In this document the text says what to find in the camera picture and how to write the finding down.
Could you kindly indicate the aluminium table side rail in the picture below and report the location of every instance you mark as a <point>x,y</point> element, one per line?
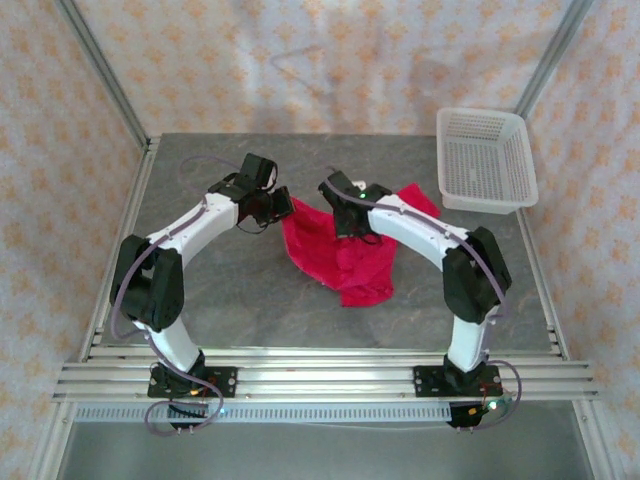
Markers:
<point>548,300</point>
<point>144,170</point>

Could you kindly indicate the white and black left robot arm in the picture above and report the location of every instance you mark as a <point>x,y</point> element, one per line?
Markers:
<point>200,225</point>

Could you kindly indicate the aluminium base rail beam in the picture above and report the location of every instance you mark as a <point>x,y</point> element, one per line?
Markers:
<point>325,375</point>

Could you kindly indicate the red t-shirt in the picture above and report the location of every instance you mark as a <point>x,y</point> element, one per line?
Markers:
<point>360,270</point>

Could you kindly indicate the white perforated plastic basket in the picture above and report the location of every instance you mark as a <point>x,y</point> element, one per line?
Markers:
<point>487,160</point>

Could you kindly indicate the aluminium frame post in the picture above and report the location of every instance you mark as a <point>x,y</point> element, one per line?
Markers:
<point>550,60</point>
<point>107,75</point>

